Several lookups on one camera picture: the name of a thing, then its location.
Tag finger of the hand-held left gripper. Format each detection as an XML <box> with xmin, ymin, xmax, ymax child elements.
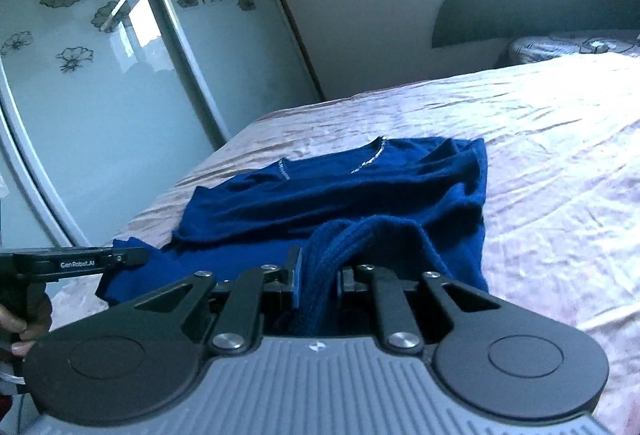
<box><xmin>114</xmin><ymin>248</ymin><xmax>152</xmax><ymax>268</ymax></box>

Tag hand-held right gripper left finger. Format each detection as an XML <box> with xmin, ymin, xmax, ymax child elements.
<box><xmin>132</xmin><ymin>246</ymin><xmax>304</xmax><ymax>357</ymax></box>

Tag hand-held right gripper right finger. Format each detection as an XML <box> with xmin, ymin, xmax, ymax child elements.
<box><xmin>337</xmin><ymin>263</ymin><xmax>502</xmax><ymax>355</ymax></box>

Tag blue beaded sweater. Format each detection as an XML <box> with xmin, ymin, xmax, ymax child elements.
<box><xmin>97</xmin><ymin>135</ymin><xmax>492</xmax><ymax>337</ymax></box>

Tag person's left hand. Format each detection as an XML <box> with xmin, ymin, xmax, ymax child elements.
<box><xmin>0</xmin><ymin>292</ymin><xmax>54</xmax><ymax>358</ymax></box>

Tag flower-print glass wardrobe door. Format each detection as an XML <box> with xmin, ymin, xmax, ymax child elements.
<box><xmin>134</xmin><ymin>0</ymin><xmax>327</xmax><ymax>152</ymax></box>
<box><xmin>0</xmin><ymin>0</ymin><xmax>232</xmax><ymax>266</ymax></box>

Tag bed with pink sheet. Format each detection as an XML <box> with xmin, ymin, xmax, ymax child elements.
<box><xmin>50</xmin><ymin>52</ymin><xmax>640</xmax><ymax>435</ymax></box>

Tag patterned pillow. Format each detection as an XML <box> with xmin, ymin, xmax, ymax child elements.
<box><xmin>506</xmin><ymin>29</ymin><xmax>640</xmax><ymax>67</ymax></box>

